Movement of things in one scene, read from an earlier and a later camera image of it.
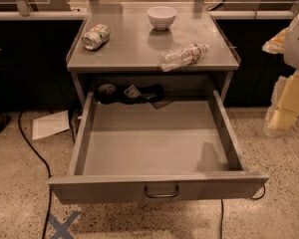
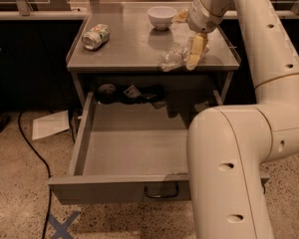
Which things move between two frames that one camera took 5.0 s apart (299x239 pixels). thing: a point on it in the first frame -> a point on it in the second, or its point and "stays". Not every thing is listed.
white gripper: (297, 45) -> (201, 17)
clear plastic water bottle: (182, 56) stays
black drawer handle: (161, 195) stays
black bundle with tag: (112, 94) stays
